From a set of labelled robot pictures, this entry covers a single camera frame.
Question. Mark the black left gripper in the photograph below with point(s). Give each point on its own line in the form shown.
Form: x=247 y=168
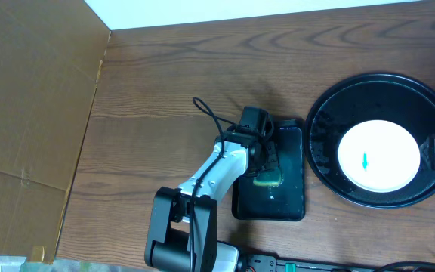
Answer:
x=269 y=159

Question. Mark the green yellow sponge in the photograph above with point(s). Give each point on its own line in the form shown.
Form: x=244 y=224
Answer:
x=268 y=178

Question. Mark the white plate green stain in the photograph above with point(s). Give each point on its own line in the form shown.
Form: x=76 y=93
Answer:
x=379 y=156

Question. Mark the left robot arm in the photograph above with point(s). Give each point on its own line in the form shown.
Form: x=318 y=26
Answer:
x=183 y=230

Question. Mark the black rectangular tray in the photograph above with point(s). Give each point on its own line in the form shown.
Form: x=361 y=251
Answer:
x=285 y=202

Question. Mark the round black tray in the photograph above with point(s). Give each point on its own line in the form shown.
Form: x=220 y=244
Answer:
x=366 y=97

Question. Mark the cardboard panel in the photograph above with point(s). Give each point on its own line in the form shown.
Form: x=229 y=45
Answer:
x=50 y=58

